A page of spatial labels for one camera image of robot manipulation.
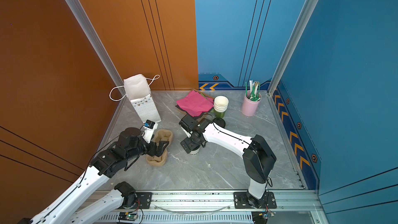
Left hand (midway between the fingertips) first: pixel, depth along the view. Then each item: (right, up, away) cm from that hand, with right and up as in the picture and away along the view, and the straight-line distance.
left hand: (161, 137), depth 74 cm
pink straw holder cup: (+51, +14, +28) cm, 60 cm away
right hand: (+14, -5, +9) cm, 17 cm away
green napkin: (+22, +21, +38) cm, 49 cm away
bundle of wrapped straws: (+52, +25, +22) cm, 62 cm away
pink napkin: (+14, +17, +32) cm, 39 cm away
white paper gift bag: (-23, +25, +26) cm, 43 cm away
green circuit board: (-16, -35, -3) cm, 39 cm away
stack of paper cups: (+31, +17, +23) cm, 42 cm away
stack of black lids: (+31, +5, +24) cm, 40 cm away
